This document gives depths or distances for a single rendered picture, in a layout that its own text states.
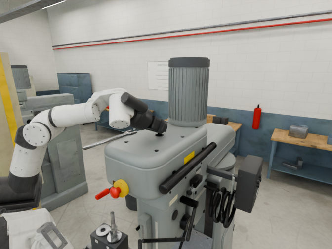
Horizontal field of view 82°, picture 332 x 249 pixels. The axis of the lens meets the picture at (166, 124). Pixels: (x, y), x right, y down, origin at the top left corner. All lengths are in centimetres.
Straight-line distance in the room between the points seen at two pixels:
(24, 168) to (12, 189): 10
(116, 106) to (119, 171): 23
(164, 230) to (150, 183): 34
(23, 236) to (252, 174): 88
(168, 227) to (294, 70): 432
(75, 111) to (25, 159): 24
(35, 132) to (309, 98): 469
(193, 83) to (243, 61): 409
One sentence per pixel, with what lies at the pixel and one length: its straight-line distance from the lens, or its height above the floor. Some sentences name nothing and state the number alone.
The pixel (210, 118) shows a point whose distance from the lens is 475.
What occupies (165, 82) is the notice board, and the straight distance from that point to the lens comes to 583.
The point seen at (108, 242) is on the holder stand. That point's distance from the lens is 143.
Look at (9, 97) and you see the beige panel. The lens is 227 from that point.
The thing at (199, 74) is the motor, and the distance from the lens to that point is 90.
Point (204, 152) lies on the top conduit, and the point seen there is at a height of 180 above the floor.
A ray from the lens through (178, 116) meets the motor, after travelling 92.
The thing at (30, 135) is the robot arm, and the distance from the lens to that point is 71.
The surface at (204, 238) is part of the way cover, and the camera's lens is 150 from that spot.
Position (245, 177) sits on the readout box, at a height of 170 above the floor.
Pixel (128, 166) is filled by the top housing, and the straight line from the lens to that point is 66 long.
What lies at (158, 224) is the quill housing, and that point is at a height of 152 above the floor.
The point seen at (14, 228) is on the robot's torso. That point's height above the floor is 167.
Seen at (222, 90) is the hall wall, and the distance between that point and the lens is 509.
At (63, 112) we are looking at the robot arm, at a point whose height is 203.
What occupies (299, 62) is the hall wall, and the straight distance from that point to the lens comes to 482.
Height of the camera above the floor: 216
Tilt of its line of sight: 16 degrees down
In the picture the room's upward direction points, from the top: straight up
